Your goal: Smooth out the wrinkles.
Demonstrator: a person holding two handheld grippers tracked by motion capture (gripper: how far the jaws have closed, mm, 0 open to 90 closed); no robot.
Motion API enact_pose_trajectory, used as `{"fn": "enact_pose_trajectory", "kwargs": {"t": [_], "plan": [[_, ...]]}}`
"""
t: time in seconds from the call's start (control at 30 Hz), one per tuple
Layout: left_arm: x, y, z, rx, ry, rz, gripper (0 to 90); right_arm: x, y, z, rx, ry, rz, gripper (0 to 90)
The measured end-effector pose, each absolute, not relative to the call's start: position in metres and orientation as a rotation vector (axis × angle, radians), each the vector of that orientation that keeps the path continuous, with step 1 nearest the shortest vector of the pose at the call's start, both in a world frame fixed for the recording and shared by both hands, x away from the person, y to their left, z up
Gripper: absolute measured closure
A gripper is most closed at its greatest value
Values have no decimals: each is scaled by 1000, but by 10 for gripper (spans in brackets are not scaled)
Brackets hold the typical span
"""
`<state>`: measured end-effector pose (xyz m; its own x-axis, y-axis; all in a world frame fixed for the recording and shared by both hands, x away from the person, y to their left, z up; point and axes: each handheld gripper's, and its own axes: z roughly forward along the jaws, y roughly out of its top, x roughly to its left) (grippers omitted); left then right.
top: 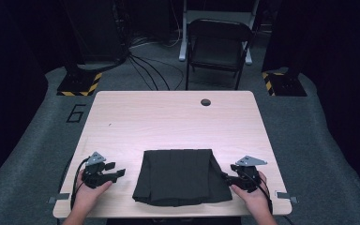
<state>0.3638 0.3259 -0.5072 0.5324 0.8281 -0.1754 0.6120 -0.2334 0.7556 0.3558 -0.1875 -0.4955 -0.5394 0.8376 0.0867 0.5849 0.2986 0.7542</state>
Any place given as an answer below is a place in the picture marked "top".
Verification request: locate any person's right hand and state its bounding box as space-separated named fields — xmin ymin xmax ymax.
xmin=231 ymin=171 xmax=272 ymax=218

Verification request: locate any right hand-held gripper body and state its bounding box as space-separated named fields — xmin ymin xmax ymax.
xmin=234 ymin=155 xmax=268 ymax=193

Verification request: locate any white metal desk frame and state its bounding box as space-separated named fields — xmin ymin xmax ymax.
xmin=178 ymin=0 xmax=261 ymax=66

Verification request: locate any person's left hand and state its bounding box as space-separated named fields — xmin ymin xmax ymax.
xmin=73 ymin=170 xmax=113 ymax=214

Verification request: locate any hand-held gripper black cable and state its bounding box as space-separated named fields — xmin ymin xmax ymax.
xmin=243 ymin=172 xmax=275 ymax=216
xmin=69 ymin=157 xmax=90 ymax=211

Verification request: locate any grey tape strip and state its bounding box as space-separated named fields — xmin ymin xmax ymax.
xmin=276 ymin=190 xmax=299 ymax=204
xmin=48 ymin=192 xmax=70 ymax=204

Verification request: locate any thin black floor cable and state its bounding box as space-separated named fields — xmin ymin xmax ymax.
xmin=137 ymin=55 xmax=186 ymax=92

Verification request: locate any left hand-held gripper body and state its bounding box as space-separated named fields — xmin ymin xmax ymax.
xmin=81 ymin=151 xmax=114 ymax=189

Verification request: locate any black pleated skirt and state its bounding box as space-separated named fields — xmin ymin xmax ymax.
xmin=132 ymin=148 xmax=233 ymax=207

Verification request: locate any right hand-held gripper black cable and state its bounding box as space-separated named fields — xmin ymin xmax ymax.
xmin=243 ymin=172 xmax=275 ymax=216

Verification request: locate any black stand base hazard tape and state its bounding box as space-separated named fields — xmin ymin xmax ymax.
xmin=262 ymin=71 xmax=308 ymax=98
xmin=56 ymin=69 xmax=103 ymax=97

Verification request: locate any dark equipment cabinet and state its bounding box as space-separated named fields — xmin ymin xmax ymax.
xmin=63 ymin=0 xmax=129 ymax=68

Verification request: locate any dark curtain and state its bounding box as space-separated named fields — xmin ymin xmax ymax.
xmin=0 ymin=0 xmax=50 ymax=191
xmin=261 ymin=0 xmax=360 ymax=217

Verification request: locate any left hand-held gripper black cable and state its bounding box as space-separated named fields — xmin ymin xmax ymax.
xmin=69 ymin=157 xmax=90 ymax=211

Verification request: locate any black folding chair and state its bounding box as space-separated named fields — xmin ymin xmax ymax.
xmin=186 ymin=18 xmax=254 ymax=91

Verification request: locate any black tape floor number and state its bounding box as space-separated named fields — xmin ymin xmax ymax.
xmin=66 ymin=104 xmax=87 ymax=124

